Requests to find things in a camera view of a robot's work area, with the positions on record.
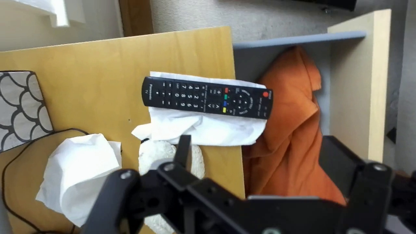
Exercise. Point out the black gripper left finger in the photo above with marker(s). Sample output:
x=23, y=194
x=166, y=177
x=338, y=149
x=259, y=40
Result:
x=130, y=195

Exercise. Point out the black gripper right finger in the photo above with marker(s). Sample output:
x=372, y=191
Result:
x=368, y=195

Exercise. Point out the black TV remote control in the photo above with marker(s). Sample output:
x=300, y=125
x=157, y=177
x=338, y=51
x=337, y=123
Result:
x=195, y=96

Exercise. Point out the white paper towel sheet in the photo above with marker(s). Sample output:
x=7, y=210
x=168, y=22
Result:
x=216, y=130

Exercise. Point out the light wooden cupboard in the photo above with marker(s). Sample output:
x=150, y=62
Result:
x=108, y=65

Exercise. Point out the crumpled white tissue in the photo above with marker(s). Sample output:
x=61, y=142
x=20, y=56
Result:
x=78, y=169

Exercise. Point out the orange cloth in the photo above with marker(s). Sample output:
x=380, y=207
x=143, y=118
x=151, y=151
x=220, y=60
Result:
x=290, y=143

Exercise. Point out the wooden drawer with grey sides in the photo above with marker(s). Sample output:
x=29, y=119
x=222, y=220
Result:
x=359, y=86

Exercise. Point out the scale patterned fabric mat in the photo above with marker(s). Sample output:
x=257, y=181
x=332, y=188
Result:
x=21, y=108

